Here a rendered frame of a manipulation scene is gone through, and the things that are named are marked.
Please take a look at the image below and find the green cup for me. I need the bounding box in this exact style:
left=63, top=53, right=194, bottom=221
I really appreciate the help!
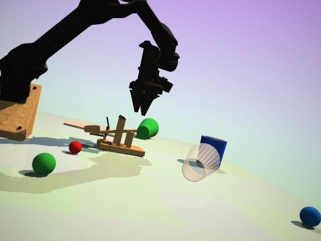
left=136, top=118, right=159, bottom=139

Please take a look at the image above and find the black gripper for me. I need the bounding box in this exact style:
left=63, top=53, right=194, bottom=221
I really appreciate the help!
left=129, top=63, right=163, bottom=116

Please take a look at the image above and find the green ball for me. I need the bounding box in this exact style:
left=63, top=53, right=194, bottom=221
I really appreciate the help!
left=32, top=153, right=56, bottom=175

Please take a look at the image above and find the dark blue ball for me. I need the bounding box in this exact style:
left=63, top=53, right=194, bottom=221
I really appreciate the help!
left=300, top=207, right=321, bottom=226

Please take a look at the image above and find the red ball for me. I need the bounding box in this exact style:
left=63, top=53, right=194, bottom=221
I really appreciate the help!
left=68, top=141, right=82, bottom=154

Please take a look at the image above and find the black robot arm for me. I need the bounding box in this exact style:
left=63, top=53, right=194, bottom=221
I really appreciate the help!
left=0, top=0, right=180, bottom=103

